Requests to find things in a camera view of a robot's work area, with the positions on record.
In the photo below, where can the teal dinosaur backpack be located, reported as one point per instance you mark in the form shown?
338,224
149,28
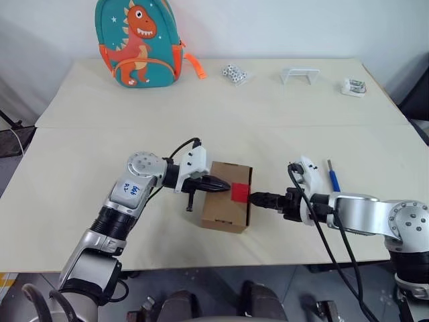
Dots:
140,50

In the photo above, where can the small white printed pack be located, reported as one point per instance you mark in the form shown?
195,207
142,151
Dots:
352,88

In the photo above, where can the brown cardboard box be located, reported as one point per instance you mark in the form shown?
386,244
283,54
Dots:
221,208

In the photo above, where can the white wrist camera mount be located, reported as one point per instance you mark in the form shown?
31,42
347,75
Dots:
313,177
194,161

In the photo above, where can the clear acrylic stand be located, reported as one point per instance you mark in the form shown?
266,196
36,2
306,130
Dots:
298,70

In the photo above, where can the black mesh panel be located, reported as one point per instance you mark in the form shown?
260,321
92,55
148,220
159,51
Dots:
10,142

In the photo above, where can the small metal bracket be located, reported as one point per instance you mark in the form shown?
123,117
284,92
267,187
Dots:
326,310

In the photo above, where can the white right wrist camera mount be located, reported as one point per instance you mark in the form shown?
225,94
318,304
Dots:
313,177

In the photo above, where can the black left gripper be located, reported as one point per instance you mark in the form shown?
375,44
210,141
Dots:
194,186

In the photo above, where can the red cube block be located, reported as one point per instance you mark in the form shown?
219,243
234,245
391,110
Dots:
239,192

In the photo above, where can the narrow dark rounded shape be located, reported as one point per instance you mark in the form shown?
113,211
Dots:
261,302

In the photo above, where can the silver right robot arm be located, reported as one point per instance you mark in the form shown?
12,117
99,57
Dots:
362,214

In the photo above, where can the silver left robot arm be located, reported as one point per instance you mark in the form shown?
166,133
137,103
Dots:
127,194

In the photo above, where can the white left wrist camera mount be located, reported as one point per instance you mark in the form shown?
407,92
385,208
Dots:
194,161

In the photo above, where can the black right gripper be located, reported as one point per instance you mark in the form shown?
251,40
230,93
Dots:
295,206

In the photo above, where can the wide dark rounded shape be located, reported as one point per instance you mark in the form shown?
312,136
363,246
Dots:
177,305

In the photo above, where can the black tripod leg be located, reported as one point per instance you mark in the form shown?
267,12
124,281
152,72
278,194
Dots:
11,120

